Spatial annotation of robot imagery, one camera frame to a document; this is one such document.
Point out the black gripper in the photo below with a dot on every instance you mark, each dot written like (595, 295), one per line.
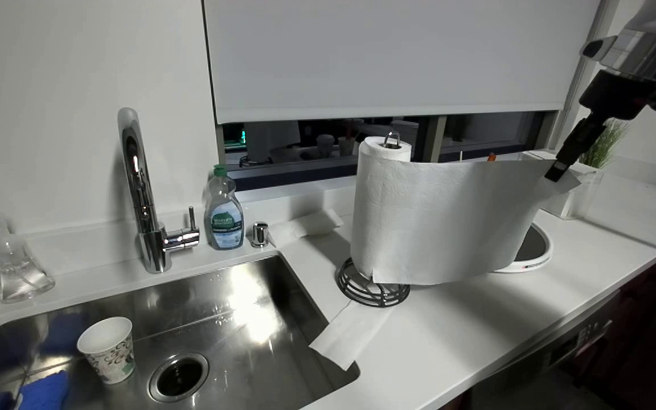
(632, 82)

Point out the white paper towel roll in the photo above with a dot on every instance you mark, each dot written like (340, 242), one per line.
(434, 218)

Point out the small green plant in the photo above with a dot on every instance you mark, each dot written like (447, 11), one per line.
(602, 144)

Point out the white rectangular box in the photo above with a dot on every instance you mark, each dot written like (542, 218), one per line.
(571, 201)

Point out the orange plastic fork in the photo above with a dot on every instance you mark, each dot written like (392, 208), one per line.
(491, 157)

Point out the black under-counter appliance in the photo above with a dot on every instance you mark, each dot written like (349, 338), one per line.
(594, 341)

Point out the white roller blind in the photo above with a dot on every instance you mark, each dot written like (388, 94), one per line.
(397, 52)

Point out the dark glass window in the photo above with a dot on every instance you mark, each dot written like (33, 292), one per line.
(306, 148)

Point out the flat white paper towel strip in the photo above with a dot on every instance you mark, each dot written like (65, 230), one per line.
(342, 332)

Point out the small chrome sink fitting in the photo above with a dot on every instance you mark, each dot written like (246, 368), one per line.
(259, 232)

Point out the clear dish soap bottle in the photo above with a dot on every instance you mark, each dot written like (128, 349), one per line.
(224, 216)

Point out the stainless steel sink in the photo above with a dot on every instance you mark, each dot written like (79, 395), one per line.
(214, 320)

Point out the chrome kitchen faucet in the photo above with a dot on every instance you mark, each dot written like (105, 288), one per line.
(146, 212)

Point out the round metal sink drain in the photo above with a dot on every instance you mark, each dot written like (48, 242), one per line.
(178, 376)

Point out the white paper cup green print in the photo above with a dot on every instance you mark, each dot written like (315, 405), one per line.
(110, 350)

